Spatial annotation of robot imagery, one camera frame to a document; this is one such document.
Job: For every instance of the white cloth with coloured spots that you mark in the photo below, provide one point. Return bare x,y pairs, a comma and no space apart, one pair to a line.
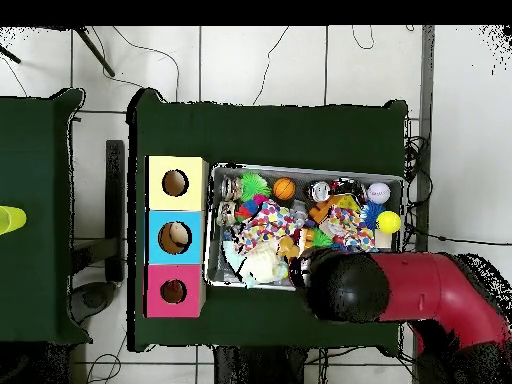
268,226
352,226

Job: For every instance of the brown plush toy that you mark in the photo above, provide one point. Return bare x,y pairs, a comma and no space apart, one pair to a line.
288,246

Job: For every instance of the cream knitted cloth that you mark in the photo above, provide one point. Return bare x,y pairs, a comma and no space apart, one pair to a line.
264,266

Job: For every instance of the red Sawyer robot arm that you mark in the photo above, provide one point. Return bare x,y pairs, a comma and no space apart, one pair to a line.
420,288

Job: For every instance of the wooden box with three holes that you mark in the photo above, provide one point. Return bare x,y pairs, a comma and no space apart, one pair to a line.
176,248

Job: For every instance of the green spiky rubber ball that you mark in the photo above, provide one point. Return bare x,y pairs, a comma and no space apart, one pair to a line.
254,186

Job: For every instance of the orange toy basketball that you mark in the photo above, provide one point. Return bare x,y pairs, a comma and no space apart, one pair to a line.
284,188

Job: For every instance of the light blue waffle cloth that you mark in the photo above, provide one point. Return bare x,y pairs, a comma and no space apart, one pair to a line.
236,262

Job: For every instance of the white toy baseball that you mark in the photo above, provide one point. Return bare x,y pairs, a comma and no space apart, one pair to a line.
378,193

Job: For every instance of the yellow plastic ball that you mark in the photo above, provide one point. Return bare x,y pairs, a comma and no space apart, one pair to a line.
388,222

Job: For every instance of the black upright panel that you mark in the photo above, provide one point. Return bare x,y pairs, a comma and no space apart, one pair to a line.
115,200

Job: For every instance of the black round floor base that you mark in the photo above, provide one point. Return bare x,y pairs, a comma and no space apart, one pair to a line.
94,298

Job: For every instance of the black tripod leg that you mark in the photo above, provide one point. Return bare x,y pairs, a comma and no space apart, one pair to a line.
96,54
10,55

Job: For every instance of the dark green side table cloth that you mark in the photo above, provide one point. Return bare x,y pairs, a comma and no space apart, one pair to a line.
32,160

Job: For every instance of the yellow-green plastic cup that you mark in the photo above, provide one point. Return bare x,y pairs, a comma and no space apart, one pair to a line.
12,219

